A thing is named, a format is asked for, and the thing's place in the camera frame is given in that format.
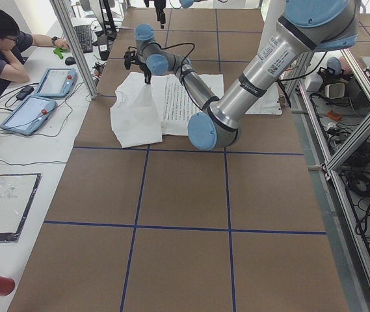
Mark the green plastic tool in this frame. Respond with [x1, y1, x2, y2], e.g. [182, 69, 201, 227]
[53, 47, 68, 59]

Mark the aluminium frame rail right side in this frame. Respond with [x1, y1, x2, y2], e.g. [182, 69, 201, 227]
[289, 39, 370, 311]

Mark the blue teach pendant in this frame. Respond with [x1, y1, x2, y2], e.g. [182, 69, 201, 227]
[0, 96, 57, 136]
[34, 68, 77, 98]

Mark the black computer mouse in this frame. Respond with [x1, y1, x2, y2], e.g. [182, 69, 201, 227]
[64, 57, 76, 66]

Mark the white long-sleeve printed shirt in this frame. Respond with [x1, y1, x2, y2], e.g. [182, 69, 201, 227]
[110, 71, 228, 150]

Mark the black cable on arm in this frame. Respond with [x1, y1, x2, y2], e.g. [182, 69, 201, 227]
[158, 42, 195, 85]

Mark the lower blue teach pendant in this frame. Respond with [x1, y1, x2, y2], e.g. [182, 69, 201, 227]
[0, 96, 57, 136]

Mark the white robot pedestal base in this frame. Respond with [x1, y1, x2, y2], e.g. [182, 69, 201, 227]
[246, 0, 285, 115]

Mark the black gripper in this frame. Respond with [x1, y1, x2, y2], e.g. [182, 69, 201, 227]
[139, 62, 152, 85]
[153, 0, 166, 28]

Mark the aluminium frame post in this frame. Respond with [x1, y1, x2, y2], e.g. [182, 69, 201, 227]
[49, 0, 98, 99]

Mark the black keyboard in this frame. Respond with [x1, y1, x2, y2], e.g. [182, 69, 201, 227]
[73, 25, 93, 53]

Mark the black power adapter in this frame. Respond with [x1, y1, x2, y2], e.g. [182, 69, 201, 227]
[16, 86, 34, 101]

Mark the upper blue teach pendant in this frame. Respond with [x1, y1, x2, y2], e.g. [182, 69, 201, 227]
[34, 68, 77, 98]

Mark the seated person in dark shirt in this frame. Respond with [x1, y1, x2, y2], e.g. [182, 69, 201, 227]
[0, 9, 70, 96]

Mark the black monitor stand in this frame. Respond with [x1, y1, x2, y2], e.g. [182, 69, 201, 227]
[96, 0, 117, 42]

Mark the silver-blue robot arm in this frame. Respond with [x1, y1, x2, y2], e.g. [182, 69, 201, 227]
[152, 0, 198, 29]
[135, 0, 361, 150]

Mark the white sheet with black border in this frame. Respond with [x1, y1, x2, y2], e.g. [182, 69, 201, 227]
[0, 173, 41, 243]

